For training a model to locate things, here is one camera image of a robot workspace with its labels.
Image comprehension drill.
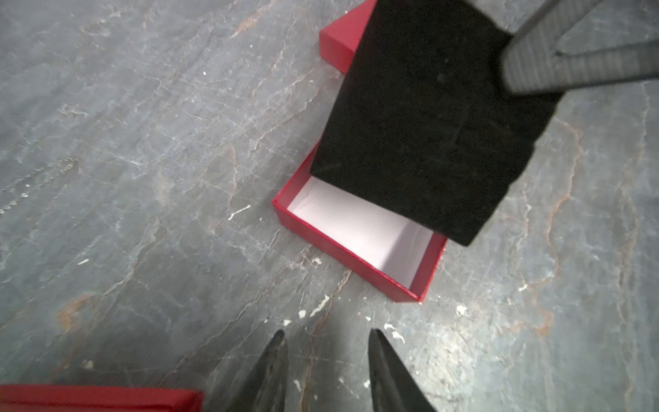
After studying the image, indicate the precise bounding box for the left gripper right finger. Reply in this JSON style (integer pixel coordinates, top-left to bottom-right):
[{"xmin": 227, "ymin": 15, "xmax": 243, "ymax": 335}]
[{"xmin": 368, "ymin": 329, "xmax": 435, "ymax": 412}]

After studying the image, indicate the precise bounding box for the red jewelry box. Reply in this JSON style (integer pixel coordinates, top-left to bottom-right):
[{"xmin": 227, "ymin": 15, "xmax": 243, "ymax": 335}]
[
  {"xmin": 272, "ymin": 153, "xmax": 447, "ymax": 302},
  {"xmin": 1, "ymin": 385, "xmax": 204, "ymax": 411}
]

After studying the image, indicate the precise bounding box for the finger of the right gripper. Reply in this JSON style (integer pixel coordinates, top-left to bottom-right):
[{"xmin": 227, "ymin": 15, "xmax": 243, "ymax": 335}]
[{"xmin": 500, "ymin": 0, "xmax": 658, "ymax": 95}]

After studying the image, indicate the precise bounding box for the middle red jewelry box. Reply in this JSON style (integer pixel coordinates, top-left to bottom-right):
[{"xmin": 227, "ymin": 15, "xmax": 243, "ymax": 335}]
[{"xmin": 272, "ymin": 153, "xmax": 447, "ymax": 302}]

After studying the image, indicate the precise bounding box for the left red jewelry box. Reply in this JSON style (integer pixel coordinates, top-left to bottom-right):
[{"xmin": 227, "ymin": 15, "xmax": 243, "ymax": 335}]
[{"xmin": 1, "ymin": 385, "xmax": 204, "ymax": 411}]

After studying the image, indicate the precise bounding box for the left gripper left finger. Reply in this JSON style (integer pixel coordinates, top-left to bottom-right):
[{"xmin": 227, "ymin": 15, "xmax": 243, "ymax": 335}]
[{"xmin": 227, "ymin": 330, "xmax": 288, "ymax": 412}]

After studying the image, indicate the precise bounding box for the jewelry box lid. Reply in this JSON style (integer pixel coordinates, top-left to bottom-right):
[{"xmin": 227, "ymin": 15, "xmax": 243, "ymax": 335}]
[{"xmin": 319, "ymin": 0, "xmax": 377, "ymax": 75}]

